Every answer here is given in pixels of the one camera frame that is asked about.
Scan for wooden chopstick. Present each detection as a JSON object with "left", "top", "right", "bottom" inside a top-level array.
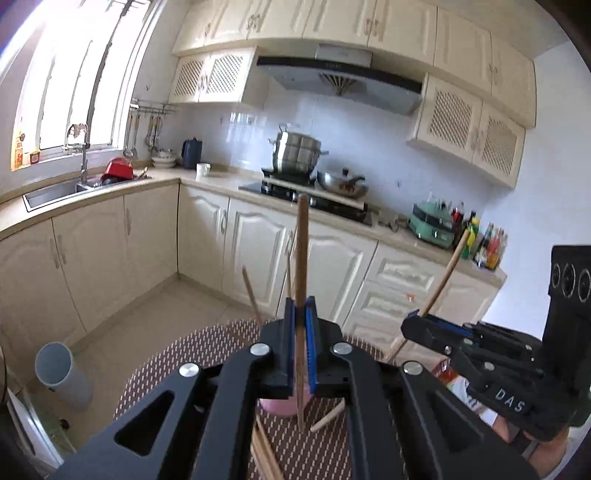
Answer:
[
  {"left": 294, "top": 194, "right": 308, "bottom": 431},
  {"left": 242, "top": 266, "right": 263, "bottom": 326},
  {"left": 383, "top": 228, "right": 470, "bottom": 363},
  {"left": 250, "top": 415, "right": 284, "bottom": 480},
  {"left": 310, "top": 400, "right": 346, "bottom": 432}
]

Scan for steel kitchen sink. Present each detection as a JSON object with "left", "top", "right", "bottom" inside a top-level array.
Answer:
[{"left": 22, "top": 180, "right": 102, "bottom": 212}]

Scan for person's right hand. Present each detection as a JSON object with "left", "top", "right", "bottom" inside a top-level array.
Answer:
[{"left": 492, "top": 416, "right": 570, "bottom": 478}]

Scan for wooden chopstick on table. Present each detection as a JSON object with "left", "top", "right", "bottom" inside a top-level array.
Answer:
[
  {"left": 250, "top": 415, "right": 284, "bottom": 480},
  {"left": 310, "top": 400, "right": 346, "bottom": 432}
]

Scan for brown polka dot tablecloth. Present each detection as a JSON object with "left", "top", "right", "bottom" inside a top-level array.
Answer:
[{"left": 112, "top": 318, "right": 394, "bottom": 480}]

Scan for pink cylindrical utensil holder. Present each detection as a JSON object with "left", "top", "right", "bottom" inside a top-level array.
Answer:
[{"left": 259, "top": 395, "right": 298, "bottom": 417}]

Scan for yellow green bottle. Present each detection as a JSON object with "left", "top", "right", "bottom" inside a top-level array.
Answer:
[{"left": 461, "top": 216, "right": 480, "bottom": 259}]

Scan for green electric cooker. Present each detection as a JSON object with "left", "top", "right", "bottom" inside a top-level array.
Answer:
[{"left": 408, "top": 201, "right": 455, "bottom": 249}]

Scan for wooden chopstick in holder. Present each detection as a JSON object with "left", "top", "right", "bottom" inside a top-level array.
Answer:
[{"left": 242, "top": 266, "right": 263, "bottom": 326}]

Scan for grey plastic trash bin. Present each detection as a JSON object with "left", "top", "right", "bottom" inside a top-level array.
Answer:
[{"left": 34, "top": 342, "right": 94, "bottom": 411}]

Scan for black gas stove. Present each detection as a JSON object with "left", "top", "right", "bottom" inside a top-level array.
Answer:
[{"left": 238, "top": 167, "right": 375, "bottom": 226}]

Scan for steel wok with lid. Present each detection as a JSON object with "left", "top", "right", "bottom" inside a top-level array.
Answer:
[{"left": 317, "top": 169, "right": 369, "bottom": 200}]

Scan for white mug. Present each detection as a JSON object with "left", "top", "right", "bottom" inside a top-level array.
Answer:
[{"left": 195, "top": 163, "right": 211, "bottom": 179}]

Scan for stacked white bowls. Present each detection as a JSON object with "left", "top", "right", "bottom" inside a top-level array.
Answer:
[{"left": 151, "top": 149, "right": 177, "bottom": 169}]

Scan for red pot in sink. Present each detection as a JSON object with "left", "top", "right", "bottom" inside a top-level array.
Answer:
[{"left": 101, "top": 157, "right": 134, "bottom": 181}]

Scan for chrome faucet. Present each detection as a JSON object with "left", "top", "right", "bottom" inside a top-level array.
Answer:
[{"left": 63, "top": 123, "right": 90, "bottom": 185}]

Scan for dark blue kettle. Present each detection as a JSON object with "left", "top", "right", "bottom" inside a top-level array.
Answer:
[{"left": 181, "top": 138, "right": 202, "bottom": 169}]

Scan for stainless steel steamer pot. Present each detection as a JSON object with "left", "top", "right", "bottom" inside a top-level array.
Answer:
[{"left": 269, "top": 123, "right": 329, "bottom": 175}]

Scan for range hood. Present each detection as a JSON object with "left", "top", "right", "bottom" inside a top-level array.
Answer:
[{"left": 256, "top": 40, "right": 423, "bottom": 115}]

